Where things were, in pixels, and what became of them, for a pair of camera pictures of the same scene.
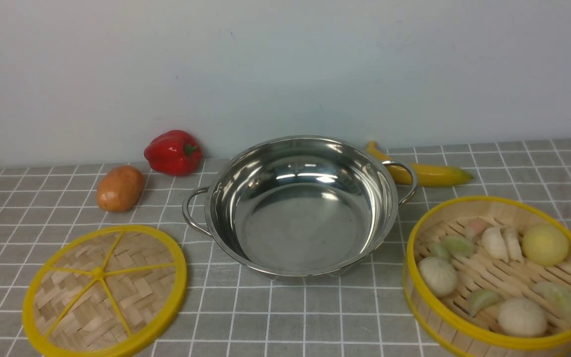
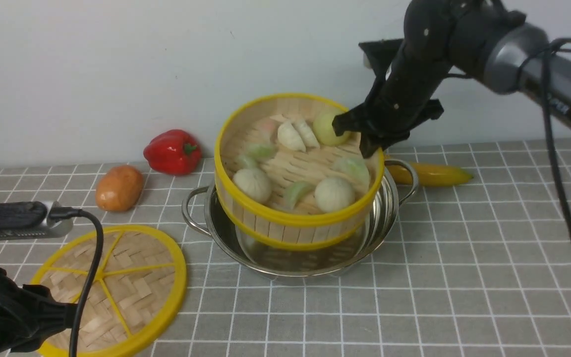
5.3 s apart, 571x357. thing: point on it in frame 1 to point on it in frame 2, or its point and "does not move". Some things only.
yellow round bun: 544,245 to 324,130
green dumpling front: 479,299 to 296,193
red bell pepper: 173,153 does not move
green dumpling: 558,298 to 355,168
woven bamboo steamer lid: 108,291 does not move
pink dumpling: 476,227 to 268,128
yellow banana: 428,175 does not move
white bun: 439,276 to 255,183
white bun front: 522,318 to 334,194
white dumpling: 493,240 to 289,135
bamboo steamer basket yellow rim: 488,276 to 285,180
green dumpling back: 458,246 to 261,151
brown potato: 119,188 does not move
